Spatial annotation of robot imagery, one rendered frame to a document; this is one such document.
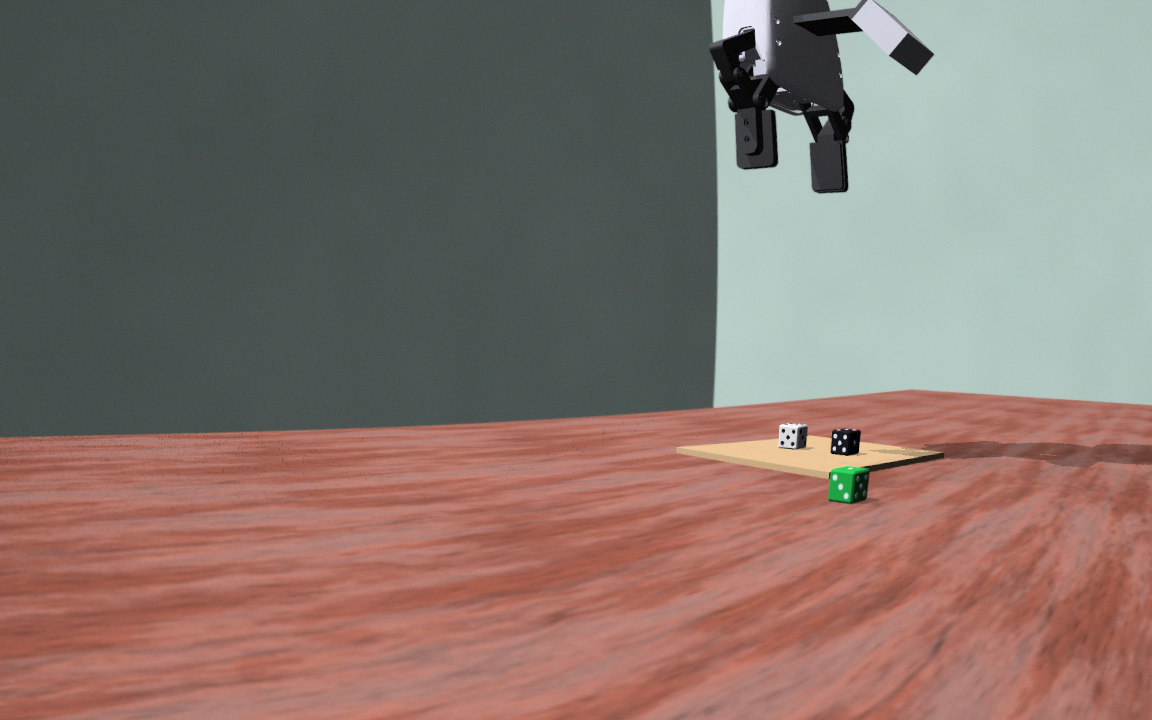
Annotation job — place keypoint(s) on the tan square mat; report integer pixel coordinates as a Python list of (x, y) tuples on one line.
[(814, 460)]

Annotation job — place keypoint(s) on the white die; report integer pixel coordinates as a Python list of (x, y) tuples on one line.
[(792, 436)]

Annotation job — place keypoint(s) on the green die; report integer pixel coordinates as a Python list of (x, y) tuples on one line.
[(848, 484)]

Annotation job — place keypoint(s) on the black die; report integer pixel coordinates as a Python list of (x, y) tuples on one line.
[(845, 442)]

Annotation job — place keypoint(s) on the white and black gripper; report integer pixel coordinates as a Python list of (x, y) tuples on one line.
[(801, 67)]

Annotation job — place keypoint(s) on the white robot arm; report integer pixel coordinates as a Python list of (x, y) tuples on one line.
[(880, 25)]

